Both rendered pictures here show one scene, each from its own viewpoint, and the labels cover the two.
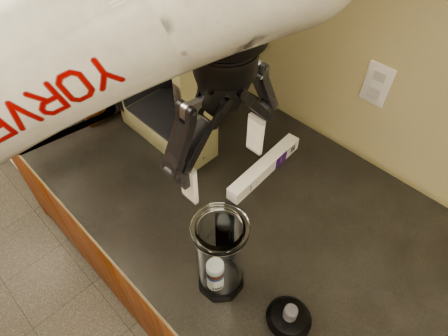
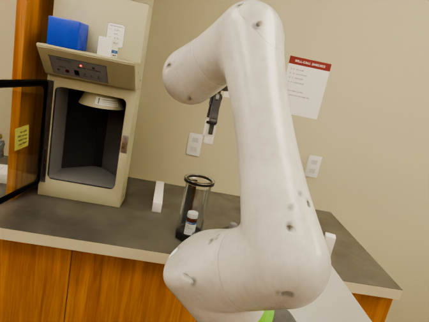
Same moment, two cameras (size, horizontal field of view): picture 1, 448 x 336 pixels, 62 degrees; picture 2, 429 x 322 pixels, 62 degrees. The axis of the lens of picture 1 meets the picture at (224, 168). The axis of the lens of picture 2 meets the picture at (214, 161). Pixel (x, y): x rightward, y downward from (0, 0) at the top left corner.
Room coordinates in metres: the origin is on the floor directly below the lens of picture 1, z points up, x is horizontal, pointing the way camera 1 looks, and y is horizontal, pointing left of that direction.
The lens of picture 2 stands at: (-0.43, 0.91, 1.53)
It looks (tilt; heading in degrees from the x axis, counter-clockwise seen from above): 14 degrees down; 309
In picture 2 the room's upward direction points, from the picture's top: 12 degrees clockwise
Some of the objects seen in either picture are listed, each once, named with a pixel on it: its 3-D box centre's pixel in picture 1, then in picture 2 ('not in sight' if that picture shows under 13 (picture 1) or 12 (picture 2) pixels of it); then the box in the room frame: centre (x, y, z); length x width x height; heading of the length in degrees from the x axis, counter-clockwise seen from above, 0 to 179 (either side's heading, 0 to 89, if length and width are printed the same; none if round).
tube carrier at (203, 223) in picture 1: (220, 255); (194, 206); (0.37, 0.01, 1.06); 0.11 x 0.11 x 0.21
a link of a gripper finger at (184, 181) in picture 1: (177, 177); (211, 126); (0.31, 0.06, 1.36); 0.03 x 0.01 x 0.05; 135
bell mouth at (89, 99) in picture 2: not in sight; (103, 98); (0.85, 0.12, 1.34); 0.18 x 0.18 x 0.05
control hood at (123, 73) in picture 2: not in sight; (89, 68); (0.75, 0.25, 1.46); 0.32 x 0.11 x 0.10; 45
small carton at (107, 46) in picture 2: not in sight; (108, 46); (0.71, 0.21, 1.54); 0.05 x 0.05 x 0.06; 33
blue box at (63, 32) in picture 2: not in sight; (68, 34); (0.81, 0.31, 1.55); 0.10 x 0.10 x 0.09; 45
